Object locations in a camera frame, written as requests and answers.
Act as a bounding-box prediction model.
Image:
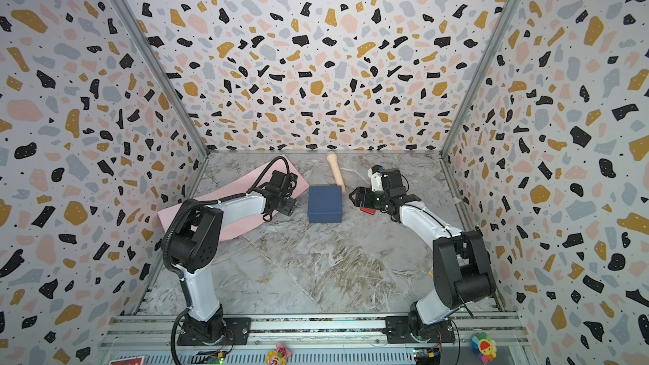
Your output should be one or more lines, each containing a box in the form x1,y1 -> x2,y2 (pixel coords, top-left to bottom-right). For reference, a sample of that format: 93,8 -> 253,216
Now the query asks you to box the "navy blue gift box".
308,185 -> 343,224

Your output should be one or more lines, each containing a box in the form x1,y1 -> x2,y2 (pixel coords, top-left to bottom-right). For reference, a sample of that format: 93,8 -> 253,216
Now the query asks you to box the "pink wrapping paper sheet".
157,160 -> 309,241

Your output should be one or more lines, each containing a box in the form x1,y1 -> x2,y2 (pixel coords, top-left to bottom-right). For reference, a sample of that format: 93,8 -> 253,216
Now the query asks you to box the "red tape dispenser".
358,189 -> 376,215

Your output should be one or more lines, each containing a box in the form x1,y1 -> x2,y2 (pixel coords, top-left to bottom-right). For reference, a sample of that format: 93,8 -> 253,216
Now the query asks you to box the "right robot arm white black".
349,187 -> 496,326

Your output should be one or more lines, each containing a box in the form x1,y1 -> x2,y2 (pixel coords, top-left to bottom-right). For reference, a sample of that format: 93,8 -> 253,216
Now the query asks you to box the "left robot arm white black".
162,171 -> 297,322

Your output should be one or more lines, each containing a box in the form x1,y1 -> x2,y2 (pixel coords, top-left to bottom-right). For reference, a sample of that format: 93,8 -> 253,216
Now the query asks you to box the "beige toy microphone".
326,152 -> 346,194

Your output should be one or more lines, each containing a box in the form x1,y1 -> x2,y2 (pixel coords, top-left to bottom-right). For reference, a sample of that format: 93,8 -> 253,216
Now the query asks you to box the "pink yellow flower toy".
265,342 -> 292,365

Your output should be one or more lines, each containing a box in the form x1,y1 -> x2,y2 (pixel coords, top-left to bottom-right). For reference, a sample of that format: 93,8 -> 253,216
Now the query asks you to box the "rainbow flower toy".
471,332 -> 498,363

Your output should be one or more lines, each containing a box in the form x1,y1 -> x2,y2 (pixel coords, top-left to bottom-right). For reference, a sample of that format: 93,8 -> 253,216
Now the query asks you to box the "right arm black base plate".
382,312 -> 456,345

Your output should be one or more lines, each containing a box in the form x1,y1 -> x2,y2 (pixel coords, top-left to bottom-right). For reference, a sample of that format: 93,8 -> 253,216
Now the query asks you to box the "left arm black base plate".
177,316 -> 252,347

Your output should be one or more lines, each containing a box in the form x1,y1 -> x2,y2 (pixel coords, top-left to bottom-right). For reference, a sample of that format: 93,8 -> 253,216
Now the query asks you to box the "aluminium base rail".
95,311 -> 536,364

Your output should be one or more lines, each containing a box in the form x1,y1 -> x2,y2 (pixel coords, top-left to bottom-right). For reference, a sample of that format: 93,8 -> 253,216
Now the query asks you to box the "aluminium corner post right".
439,0 -> 520,160

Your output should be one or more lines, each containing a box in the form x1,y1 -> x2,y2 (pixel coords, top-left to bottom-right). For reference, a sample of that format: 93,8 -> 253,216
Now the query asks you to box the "aluminium corner post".
109,0 -> 210,158
439,0 -> 520,160

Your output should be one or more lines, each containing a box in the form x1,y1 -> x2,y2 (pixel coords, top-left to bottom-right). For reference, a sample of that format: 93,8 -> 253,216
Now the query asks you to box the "aluminium corner post left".
109,0 -> 210,158

